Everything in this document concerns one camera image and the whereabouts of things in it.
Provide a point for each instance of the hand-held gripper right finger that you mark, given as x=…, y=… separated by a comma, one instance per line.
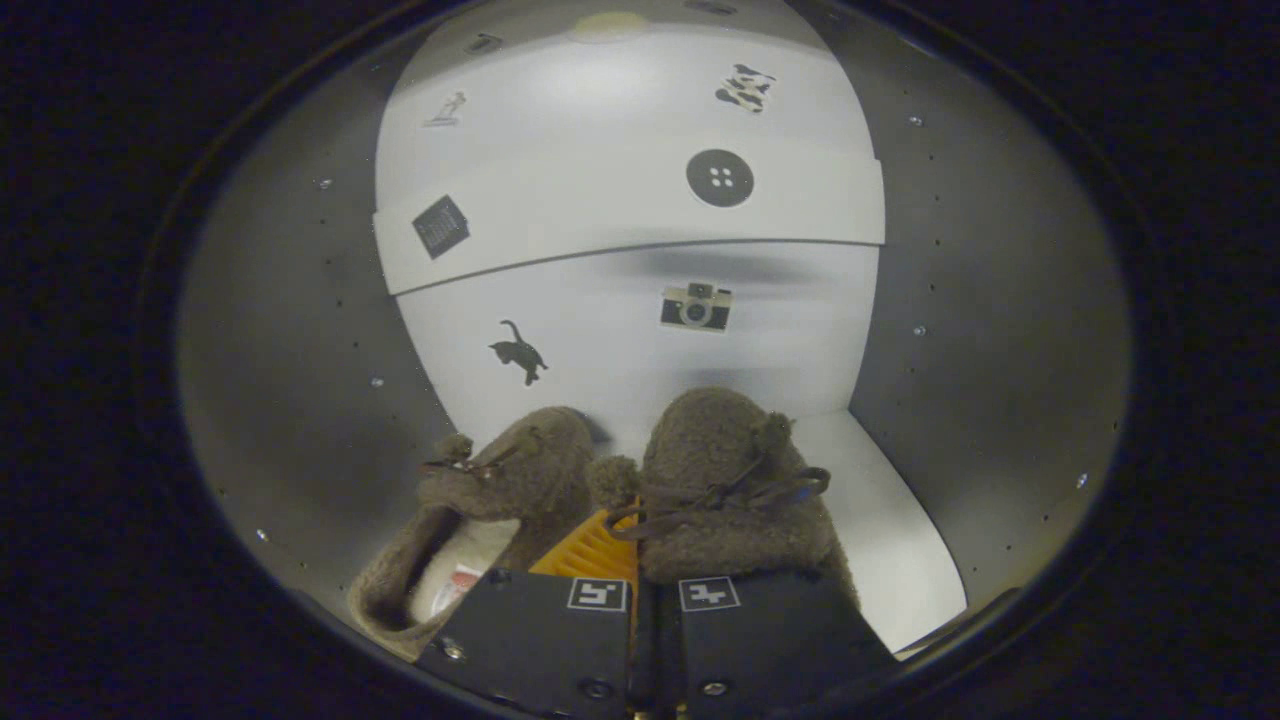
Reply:
x=770, y=640

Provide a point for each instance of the grey shoe cabinet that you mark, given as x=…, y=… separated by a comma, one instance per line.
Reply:
x=950, y=350

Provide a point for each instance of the brown fluffy shoe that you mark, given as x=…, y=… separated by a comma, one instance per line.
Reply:
x=520, y=470
x=720, y=470

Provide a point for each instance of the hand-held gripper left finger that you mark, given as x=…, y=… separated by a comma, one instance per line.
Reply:
x=540, y=640

